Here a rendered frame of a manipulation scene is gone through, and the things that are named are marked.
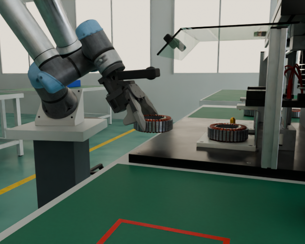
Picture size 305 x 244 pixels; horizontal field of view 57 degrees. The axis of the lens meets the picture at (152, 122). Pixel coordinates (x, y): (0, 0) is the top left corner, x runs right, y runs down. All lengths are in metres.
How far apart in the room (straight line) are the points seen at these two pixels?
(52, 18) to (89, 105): 5.50
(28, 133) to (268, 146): 0.89
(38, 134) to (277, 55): 0.90
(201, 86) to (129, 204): 5.18
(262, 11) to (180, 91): 2.04
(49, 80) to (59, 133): 0.31
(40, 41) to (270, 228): 0.76
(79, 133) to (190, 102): 4.67
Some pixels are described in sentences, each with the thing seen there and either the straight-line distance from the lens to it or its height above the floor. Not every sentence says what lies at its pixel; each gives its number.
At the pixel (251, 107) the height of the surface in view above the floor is 0.88.
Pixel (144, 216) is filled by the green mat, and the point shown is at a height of 0.75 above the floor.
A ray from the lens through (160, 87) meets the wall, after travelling 5.81.
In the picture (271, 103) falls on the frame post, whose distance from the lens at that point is 0.61.
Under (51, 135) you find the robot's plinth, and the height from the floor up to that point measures 0.73.
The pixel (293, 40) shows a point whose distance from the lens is 0.83.
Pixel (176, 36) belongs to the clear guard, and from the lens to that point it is 0.67.
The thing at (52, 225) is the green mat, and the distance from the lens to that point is 0.45.
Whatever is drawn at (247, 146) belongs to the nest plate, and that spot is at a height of 0.78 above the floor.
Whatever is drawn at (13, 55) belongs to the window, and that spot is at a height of 1.42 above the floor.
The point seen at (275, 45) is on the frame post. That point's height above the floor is 1.02.
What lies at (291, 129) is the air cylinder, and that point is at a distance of 0.80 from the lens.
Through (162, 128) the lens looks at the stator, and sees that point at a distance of 0.76.
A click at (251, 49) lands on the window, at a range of 5.55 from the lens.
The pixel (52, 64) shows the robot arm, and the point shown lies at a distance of 0.90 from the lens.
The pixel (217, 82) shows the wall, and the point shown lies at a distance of 5.57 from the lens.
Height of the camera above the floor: 0.96
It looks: 10 degrees down
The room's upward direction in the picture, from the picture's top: straight up
